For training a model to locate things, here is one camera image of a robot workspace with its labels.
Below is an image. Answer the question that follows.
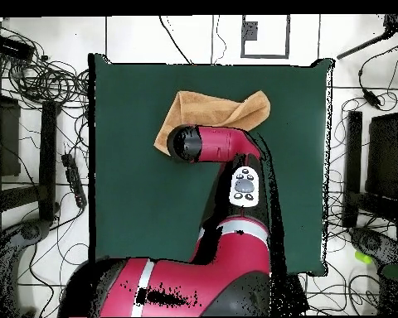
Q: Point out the tan terry towel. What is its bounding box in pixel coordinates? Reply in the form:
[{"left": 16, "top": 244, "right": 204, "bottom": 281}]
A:
[{"left": 153, "top": 89, "right": 272, "bottom": 157}]

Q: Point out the black flat device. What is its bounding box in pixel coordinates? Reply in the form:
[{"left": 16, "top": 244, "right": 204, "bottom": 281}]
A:
[{"left": 284, "top": 273, "right": 310, "bottom": 315}]

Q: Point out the dark flat panel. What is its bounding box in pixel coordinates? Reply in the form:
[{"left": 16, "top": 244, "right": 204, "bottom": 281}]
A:
[
  {"left": 0, "top": 92, "right": 22, "bottom": 178},
  {"left": 365, "top": 112, "right": 398, "bottom": 200}
]

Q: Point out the dark green table cloth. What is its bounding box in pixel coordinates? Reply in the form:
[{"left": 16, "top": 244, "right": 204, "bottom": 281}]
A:
[{"left": 87, "top": 52, "right": 334, "bottom": 277}]

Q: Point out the black power strip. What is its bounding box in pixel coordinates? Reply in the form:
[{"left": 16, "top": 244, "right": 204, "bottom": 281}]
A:
[{"left": 61, "top": 152, "right": 88, "bottom": 210}]

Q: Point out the black L-shaped stand foot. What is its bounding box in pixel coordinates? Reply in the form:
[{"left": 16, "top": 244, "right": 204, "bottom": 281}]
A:
[
  {"left": 342, "top": 110, "right": 398, "bottom": 228},
  {"left": 0, "top": 100, "right": 58, "bottom": 222}
]

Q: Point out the small grey square plate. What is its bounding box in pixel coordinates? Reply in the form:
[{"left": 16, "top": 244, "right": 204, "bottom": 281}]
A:
[{"left": 240, "top": 21, "right": 259, "bottom": 41}]

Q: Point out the yellow-green ball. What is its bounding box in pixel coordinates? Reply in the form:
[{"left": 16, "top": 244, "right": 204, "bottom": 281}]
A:
[{"left": 354, "top": 250, "right": 374, "bottom": 265}]

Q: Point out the black power adapter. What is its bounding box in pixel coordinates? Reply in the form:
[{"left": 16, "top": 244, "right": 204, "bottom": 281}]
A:
[{"left": 362, "top": 89, "right": 382, "bottom": 109}]

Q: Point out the black rod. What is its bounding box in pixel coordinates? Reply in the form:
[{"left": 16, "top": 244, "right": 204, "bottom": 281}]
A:
[{"left": 336, "top": 14, "right": 398, "bottom": 60}]

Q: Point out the black electronics box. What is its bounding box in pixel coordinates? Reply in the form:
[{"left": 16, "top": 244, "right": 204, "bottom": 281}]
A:
[{"left": 0, "top": 33, "right": 36, "bottom": 62}]

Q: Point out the grey square floor frame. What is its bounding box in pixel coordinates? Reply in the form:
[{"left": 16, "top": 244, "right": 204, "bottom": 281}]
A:
[{"left": 240, "top": 14, "right": 291, "bottom": 60}]

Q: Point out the tangled black cable bundle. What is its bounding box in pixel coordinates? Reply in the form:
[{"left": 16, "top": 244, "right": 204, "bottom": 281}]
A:
[{"left": 0, "top": 19, "right": 90, "bottom": 110}]

